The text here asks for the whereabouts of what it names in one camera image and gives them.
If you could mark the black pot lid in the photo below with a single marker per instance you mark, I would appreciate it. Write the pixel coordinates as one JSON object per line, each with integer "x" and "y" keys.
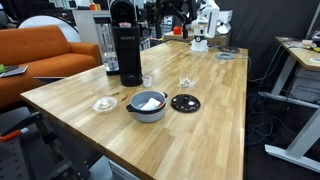
{"x": 185, "y": 103}

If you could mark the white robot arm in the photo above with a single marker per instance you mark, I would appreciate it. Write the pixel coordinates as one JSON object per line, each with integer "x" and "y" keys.
{"x": 200, "y": 15}

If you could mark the clear glass lid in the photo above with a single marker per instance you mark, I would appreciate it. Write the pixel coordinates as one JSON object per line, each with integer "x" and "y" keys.
{"x": 105, "y": 104}

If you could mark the clear drinking glass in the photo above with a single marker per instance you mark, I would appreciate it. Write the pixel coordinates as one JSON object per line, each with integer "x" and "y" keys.
{"x": 187, "y": 77}

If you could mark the red cup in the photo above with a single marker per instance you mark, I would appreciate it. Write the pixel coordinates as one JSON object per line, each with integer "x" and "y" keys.
{"x": 177, "y": 30}

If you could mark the black Keurig coffee machine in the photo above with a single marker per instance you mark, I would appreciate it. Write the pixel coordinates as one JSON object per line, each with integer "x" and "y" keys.
{"x": 126, "y": 39}

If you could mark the tan cabinet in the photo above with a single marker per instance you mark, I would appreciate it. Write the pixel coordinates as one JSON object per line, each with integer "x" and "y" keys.
{"x": 220, "y": 40}

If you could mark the orange sofa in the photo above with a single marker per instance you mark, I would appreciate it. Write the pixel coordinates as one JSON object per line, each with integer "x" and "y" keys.
{"x": 47, "y": 53}

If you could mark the white standing desk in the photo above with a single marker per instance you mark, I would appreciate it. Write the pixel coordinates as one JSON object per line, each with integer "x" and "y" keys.
{"x": 298, "y": 83}

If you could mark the gray pot with black handles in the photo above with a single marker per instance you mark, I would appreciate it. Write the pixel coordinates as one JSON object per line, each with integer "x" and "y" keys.
{"x": 140, "y": 99}

